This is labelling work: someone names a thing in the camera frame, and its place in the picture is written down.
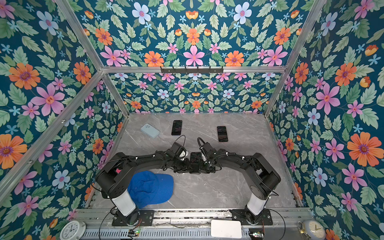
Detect light blue phone case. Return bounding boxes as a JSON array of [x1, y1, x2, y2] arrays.
[[141, 124, 160, 139]]

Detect white wall clock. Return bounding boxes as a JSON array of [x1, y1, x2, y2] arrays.
[[60, 220, 86, 240]]

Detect pink-edged smartphone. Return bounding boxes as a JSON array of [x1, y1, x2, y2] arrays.
[[217, 126, 229, 143]]

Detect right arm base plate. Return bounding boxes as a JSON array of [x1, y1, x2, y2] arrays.
[[230, 209, 273, 226]]

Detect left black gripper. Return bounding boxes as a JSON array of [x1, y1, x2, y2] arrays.
[[173, 158, 198, 175]]

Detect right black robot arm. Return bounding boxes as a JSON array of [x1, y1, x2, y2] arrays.
[[197, 137, 281, 225]]

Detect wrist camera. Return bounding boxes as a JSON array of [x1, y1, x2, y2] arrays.
[[170, 142, 188, 159], [200, 143, 213, 160]]

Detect silver-edged smartphone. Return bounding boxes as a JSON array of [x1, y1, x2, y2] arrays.
[[190, 152, 203, 174]]

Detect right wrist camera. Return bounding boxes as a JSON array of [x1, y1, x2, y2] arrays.
[[200, 143, 213, 160]]

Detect black hook rail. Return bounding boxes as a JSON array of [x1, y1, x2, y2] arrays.
[[160, 67, 224, 74]]

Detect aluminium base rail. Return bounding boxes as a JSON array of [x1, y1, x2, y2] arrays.
[[75, 208, 313, 240]]

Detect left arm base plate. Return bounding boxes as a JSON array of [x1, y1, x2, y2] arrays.
[[112, 209, 155, 227]]

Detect blue-edged smartphone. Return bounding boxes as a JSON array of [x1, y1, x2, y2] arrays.
[[171, 120, 183, 136]]

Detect silver alarm clock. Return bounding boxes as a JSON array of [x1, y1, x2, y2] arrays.
[[298, 220, 326, 240]]

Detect blue baseball cap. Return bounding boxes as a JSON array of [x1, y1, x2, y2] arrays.
[[127, 171, 174, 209]]

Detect white rectangular box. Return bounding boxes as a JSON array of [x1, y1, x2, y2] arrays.
[[211, 220, 243, 239]]

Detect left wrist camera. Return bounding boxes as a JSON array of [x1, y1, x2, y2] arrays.
[[170, 142, 188, 159]]

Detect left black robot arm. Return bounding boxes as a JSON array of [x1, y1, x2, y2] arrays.
[[96, 143, 188, 218]]

